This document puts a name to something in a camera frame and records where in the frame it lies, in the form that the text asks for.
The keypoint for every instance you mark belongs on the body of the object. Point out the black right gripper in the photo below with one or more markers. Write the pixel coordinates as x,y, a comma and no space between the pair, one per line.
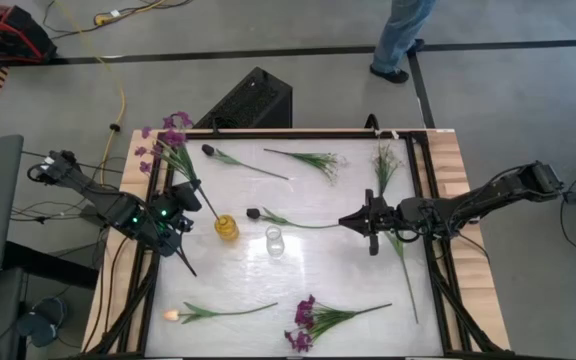
388,217

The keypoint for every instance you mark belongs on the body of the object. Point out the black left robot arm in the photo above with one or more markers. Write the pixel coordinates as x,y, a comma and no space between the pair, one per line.
98,197

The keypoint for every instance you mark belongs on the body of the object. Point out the red and black case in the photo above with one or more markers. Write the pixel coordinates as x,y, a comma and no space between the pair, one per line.
8,35

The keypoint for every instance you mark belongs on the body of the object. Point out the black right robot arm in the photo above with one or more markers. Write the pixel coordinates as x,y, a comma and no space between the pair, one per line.
493,192

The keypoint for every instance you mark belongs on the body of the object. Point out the black computer tower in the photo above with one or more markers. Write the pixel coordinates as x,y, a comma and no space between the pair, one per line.
253,100

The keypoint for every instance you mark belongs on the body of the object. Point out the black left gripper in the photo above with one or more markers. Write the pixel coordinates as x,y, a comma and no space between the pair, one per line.
175,225

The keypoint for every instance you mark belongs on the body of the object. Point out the clear glass vase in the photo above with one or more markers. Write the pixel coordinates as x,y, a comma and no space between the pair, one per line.
275,245

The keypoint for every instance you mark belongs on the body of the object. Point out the person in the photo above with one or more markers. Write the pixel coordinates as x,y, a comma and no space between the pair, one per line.
398,35

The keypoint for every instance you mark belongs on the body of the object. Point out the white flower bunch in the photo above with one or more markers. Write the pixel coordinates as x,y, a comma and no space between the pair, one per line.
385,167
318,160

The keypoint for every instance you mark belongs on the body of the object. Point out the purple flower bunch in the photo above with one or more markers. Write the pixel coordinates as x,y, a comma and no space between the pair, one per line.
175,138
305,312

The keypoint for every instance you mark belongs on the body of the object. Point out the black desk base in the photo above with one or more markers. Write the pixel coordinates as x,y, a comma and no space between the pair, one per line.
53,265

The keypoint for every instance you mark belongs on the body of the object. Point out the dark tulip stem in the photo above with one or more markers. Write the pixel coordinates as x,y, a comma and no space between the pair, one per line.
208,149

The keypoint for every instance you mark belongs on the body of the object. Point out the black tulip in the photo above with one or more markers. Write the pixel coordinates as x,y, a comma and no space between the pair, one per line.
253,213

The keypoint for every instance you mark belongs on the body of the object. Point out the yellow glass vase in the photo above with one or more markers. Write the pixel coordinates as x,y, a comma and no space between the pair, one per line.
227,230

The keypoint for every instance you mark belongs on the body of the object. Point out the dark round headphones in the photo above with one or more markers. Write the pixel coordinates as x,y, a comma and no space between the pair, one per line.
43,325

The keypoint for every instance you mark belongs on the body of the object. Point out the black table frame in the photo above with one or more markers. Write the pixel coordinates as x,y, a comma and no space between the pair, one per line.
293,135

